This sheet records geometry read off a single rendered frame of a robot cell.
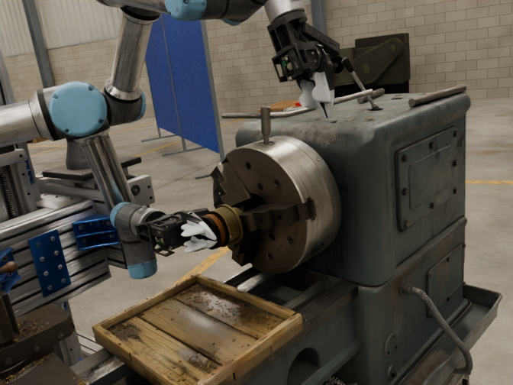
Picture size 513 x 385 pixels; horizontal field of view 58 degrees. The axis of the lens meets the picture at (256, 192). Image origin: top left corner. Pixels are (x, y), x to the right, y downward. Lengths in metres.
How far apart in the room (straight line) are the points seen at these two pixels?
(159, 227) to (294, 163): 0.32
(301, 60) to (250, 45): 11.43
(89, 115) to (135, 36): 0.41
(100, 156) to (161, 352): 0.53
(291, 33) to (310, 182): 0.31
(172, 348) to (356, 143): 0.59
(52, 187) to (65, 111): 0.65
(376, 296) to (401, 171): 0.31
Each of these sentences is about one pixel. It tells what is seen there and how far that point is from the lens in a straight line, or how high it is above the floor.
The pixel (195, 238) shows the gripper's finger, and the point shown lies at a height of 1.07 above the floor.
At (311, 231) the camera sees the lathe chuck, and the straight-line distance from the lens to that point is 1.01.
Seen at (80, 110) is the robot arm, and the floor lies 1.36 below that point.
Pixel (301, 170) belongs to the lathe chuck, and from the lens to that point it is 1.01.
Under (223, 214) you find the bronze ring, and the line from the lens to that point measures 1.00.
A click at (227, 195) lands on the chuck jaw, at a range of 1.06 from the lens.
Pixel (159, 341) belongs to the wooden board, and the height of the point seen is 0.88.
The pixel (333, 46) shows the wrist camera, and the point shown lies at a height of 1.43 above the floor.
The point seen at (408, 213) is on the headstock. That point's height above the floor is 1.00.
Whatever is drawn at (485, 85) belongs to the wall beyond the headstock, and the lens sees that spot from 10.90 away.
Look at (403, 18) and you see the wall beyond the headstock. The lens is 11.04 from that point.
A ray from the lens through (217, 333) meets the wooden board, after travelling 1.02.
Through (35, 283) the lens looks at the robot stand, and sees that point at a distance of 1.46.
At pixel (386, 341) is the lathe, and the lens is 1.29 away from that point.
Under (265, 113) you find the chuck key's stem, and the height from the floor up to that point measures 1.31.
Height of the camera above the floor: 1.43
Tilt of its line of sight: 16 degrees down
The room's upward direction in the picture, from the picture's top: 7 degrees counter-clockwise
